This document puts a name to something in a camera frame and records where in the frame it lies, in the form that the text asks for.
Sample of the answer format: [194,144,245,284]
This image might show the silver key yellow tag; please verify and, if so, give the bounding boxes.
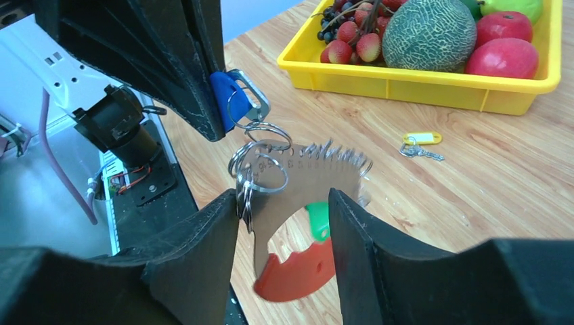
[399,131,445,162]

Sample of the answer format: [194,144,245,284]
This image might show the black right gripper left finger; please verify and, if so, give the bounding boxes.
[1,189,239,324]

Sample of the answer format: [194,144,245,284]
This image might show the red cherry bunch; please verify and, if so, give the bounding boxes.
[319,1,405,66]

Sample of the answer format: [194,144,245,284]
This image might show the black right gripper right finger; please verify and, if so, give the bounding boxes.
[329,189,573,324]

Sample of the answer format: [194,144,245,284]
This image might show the green key tag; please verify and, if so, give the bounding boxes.
[305,201,330,242]

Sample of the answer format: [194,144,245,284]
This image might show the dark green lime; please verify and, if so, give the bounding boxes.
[460,0,482,22]

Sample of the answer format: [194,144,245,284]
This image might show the dark purple grape bunch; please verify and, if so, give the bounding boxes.
[317,0,357,45]

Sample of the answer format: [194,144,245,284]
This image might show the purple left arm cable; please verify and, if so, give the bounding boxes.
[38,87,100,226]

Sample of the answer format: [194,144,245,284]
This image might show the light green apple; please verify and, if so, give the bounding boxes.
[477,0,543,24]

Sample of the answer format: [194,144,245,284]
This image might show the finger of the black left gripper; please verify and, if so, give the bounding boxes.
[58,0,225,142]
[192,0,225,72]

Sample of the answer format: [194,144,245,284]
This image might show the yellow plastic fruit tray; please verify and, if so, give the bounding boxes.
[277,1,562,116]

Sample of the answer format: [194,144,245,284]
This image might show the pink red apple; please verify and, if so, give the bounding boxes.
[464,38,539,79]

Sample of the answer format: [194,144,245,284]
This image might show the silver key blue tag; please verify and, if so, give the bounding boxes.
[209,69,270,133]

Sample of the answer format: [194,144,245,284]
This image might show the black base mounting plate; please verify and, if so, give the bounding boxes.
[112,120,247,324]

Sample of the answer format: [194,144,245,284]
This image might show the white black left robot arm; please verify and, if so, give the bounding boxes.
[1,1,226,167]

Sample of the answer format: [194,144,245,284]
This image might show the green netted melon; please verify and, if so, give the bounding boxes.
[382,0,477,72]

